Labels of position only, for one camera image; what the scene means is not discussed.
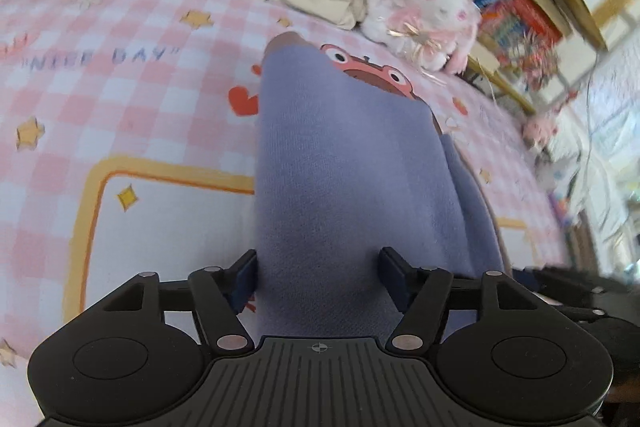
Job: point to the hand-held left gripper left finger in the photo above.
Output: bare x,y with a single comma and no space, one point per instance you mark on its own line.
245,277

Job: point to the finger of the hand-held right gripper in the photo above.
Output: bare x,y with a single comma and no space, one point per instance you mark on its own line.
575,282
590,313

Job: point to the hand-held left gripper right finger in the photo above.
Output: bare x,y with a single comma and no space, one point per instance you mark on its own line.
392,272

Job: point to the purple and brown sweater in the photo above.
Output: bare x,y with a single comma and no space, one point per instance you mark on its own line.
340,187

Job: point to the pink pig plush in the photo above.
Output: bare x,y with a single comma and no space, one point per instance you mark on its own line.
540,129

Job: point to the white textured cloth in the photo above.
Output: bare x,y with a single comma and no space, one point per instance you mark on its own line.
615,127

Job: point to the colourful bead tree ornament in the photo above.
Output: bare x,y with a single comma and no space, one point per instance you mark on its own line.
537,62

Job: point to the pink checked printed table mat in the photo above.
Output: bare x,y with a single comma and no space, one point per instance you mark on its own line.
100,82

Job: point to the red book set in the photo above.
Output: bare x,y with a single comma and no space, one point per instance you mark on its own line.
530,22

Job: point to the white plush bunny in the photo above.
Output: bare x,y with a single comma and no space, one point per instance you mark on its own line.
430,2

